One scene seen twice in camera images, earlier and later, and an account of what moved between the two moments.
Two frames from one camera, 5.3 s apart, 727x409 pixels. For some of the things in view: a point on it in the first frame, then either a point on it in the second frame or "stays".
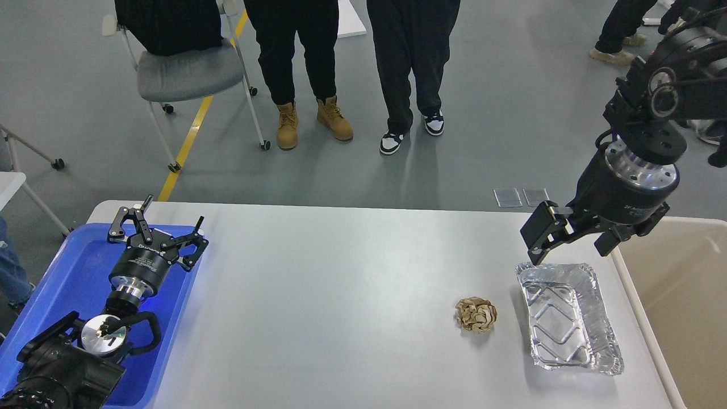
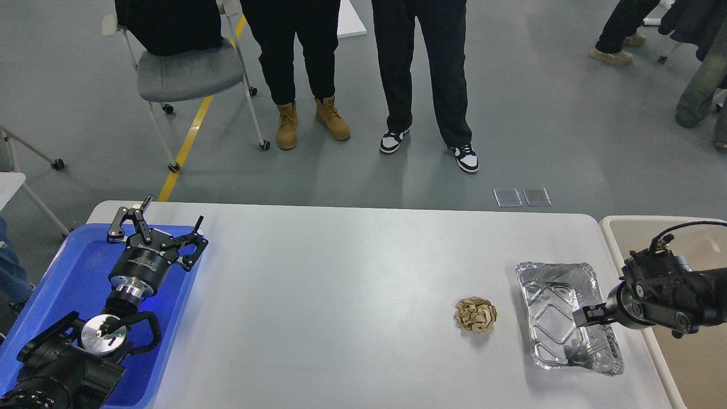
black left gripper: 142,268 stays
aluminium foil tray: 568,324 stays
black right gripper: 615,192 → 623,307
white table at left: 12,181 stays
